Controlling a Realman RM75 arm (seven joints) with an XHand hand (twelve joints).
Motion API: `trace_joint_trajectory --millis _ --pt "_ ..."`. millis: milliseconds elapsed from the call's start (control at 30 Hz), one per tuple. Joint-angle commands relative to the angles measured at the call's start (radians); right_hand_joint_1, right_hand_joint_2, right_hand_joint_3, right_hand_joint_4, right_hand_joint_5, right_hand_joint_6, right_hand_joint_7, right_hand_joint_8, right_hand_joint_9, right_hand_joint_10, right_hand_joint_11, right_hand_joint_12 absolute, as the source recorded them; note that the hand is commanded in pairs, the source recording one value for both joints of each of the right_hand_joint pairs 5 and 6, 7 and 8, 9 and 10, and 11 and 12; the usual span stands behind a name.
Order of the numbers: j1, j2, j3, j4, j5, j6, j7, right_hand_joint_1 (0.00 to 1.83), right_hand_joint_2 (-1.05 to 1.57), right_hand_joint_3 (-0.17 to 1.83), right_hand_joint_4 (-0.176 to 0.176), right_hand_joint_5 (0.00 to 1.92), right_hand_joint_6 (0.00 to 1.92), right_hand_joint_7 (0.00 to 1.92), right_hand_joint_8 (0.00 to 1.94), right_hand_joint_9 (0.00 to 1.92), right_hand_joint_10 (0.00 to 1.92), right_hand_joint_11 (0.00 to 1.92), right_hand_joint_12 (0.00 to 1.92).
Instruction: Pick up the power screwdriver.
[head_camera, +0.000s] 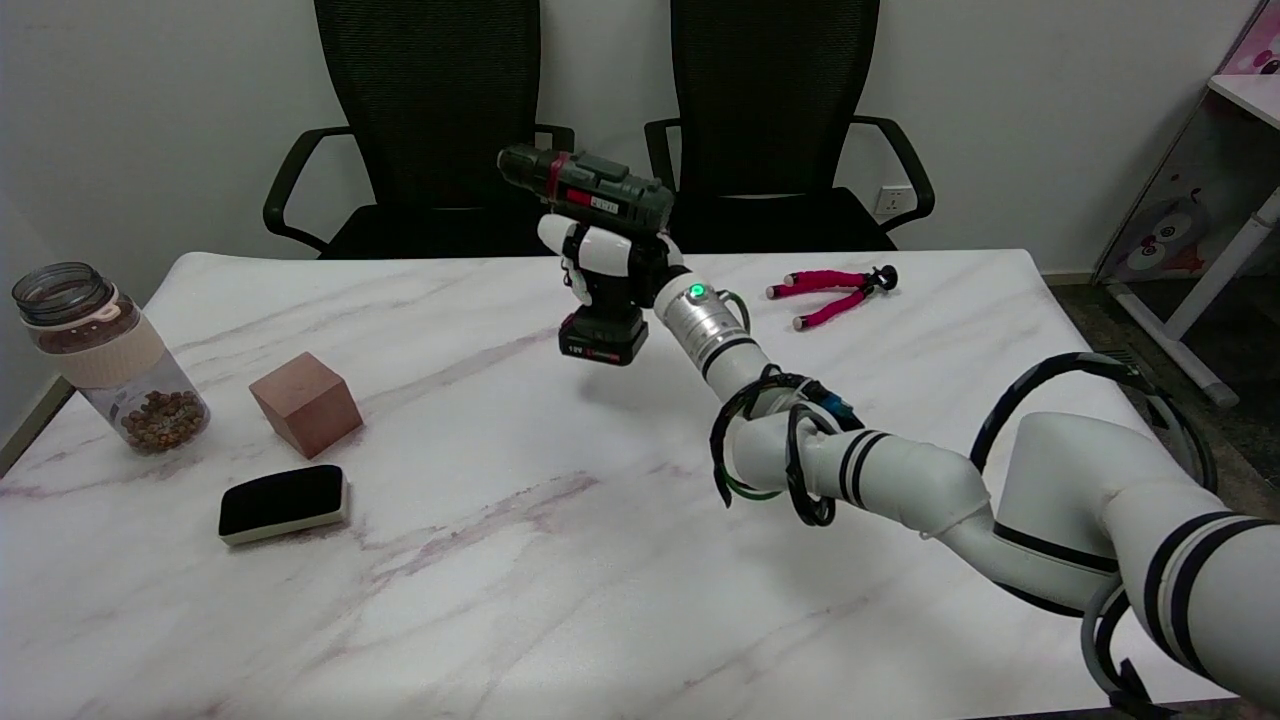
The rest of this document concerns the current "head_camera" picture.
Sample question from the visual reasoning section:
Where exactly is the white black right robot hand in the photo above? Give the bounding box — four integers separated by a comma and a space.
537, 212, 691, 309

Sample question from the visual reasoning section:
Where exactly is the green black power screwdriver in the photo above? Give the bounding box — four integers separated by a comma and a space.
497, 144, 676, 367

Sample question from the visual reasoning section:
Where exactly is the black mesh office chair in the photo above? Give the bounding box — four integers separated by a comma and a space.
643, 0, 936, 254
263, 0, 576, 261

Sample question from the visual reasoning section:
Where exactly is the pink flexible mini tripod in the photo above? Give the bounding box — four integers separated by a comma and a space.
765, 265, 899, 332

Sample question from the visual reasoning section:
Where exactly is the reddish wooden cube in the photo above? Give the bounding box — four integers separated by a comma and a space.
249, 352, 364, 460

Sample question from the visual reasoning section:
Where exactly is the black whiteboard eraser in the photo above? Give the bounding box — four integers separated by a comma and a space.
218, 464, 350, 547

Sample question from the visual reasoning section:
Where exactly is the clear jar with nuts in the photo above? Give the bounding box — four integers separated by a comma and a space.
12, 262, 211, 456

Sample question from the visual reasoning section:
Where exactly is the dark floor vent grille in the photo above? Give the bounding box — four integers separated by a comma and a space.
1093, 345, 1149, 378

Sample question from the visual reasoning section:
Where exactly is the white desk with printed panel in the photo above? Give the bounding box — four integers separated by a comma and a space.
1092, 0, 1280, 409

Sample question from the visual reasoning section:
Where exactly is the black wrist cable bundle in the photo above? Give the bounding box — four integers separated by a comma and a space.
708, 372, 866, 528

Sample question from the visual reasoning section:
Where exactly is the black corrugated cable conduit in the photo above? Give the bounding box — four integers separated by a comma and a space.
970, 352, 1219, 496

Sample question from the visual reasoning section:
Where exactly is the grey hose loop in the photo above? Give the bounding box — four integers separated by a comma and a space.
1080, 585, 1181, 720

